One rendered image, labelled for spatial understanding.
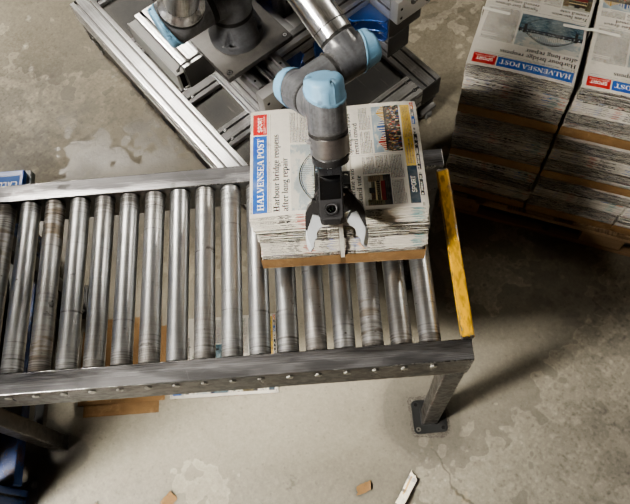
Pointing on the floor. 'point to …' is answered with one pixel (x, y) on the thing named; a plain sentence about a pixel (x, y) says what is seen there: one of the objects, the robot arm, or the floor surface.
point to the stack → (610, 37)
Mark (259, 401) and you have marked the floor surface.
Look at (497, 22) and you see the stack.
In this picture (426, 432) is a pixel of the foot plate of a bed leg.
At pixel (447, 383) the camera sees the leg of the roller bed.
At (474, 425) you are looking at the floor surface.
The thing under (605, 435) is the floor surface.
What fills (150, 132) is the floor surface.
